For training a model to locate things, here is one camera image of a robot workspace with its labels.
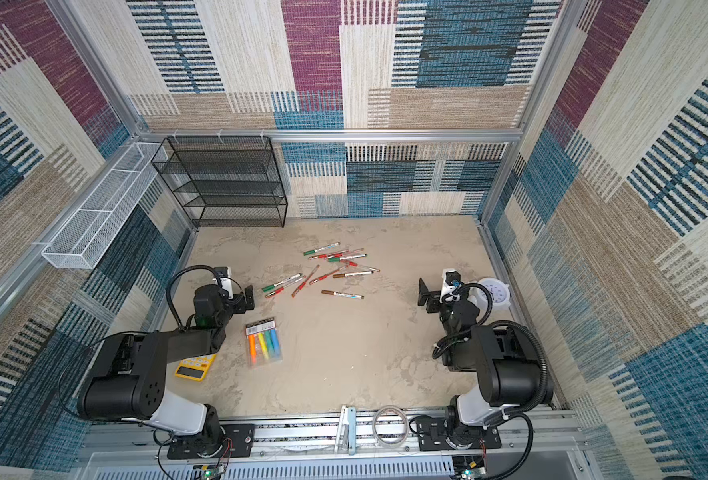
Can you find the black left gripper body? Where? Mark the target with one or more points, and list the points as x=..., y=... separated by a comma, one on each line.
x=240, y=301

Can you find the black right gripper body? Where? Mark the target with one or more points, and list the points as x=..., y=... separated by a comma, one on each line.
x=435, y=294

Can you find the red gel pen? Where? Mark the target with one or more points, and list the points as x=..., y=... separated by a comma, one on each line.
x=281, y=289
x=335, y=254
x=352, y=264
x=325, y=276

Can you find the brown capped white marker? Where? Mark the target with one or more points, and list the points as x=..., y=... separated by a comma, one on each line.
x=342, y=294

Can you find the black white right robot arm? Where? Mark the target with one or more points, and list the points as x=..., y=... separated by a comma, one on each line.
x=509, y=362

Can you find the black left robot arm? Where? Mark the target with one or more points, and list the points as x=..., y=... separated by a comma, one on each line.
x=127, y=380

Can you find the red gel pen diagonal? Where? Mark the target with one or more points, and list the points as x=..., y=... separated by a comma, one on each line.
x=304, y=282

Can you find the green marker left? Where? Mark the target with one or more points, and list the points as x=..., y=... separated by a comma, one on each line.
x=282, y=283

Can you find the highlighter pack in clear case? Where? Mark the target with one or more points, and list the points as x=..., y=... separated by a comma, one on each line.
x=262, y=342

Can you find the white alarm clock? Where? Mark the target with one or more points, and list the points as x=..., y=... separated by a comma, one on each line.
x=500, y=292

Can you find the yellow calculator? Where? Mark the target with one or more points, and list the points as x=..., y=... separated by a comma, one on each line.
x=195, y=368

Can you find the green marker top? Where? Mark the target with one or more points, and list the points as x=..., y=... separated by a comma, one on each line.
x=321, y=249

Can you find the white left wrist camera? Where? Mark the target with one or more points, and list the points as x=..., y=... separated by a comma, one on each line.
x=225, y=276

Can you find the black wire mesh shelf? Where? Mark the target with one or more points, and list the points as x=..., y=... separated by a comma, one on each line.
x=232, y=181

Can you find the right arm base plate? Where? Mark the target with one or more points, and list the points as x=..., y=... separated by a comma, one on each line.
x=440, y=434

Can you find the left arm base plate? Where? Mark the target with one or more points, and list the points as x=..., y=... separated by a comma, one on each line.
x=234, y=440

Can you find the metal bracket on rail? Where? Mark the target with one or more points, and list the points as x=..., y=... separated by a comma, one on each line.
x=346, y=433

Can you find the white wire mesh basket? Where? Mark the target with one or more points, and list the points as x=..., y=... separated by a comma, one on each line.
x=88, y=233

